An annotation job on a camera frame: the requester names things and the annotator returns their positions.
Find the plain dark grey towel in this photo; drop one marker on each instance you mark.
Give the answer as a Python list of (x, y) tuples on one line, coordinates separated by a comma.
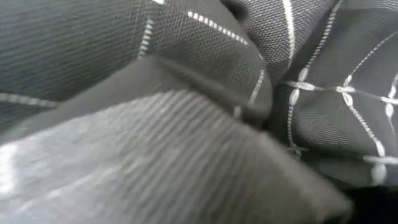
[(155, 155)]

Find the grey checked towel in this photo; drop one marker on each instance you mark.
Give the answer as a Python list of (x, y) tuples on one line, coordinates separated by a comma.
[(342, 118)]

